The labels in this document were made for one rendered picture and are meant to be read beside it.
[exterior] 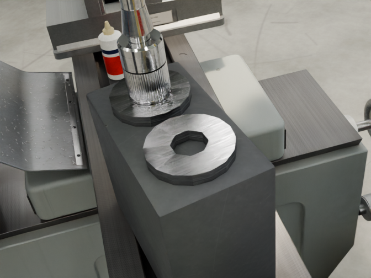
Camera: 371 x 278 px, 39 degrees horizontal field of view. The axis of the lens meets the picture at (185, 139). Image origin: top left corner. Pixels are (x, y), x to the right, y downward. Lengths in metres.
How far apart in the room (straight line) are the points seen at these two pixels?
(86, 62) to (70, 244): 0.35
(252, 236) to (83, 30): 0.64
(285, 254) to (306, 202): 0.51
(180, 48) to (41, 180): 0.36
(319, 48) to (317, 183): 1.77
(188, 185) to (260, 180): 0.07
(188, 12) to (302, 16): 2.08
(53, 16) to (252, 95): 0.42
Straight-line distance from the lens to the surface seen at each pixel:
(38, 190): 0.98
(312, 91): 1.24
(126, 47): 0.53
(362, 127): 1.30
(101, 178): 0.79
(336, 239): 1.31
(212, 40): 2.95
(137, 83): 0.55
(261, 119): 1.02
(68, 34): 1.07
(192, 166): 0.48
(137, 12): 0.52
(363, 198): 1.27
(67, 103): 1.08
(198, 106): 0.57
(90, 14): 1.05
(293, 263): 0.66
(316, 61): 2.74
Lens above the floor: 1.50
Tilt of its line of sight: 41 degrees down
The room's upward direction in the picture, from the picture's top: 9 degrees counter-clockwise
